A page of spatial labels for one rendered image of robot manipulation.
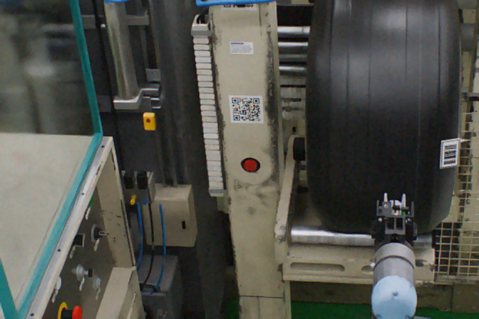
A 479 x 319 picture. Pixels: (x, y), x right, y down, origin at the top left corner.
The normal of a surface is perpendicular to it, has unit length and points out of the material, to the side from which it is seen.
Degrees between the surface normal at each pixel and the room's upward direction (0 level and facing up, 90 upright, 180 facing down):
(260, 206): 90
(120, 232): 90
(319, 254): 0
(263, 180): 90
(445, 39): 50
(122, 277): 0
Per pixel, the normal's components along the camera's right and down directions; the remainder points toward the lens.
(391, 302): -0.14, 0.50
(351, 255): -0.07, -0.80
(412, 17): -0.11, -0.53
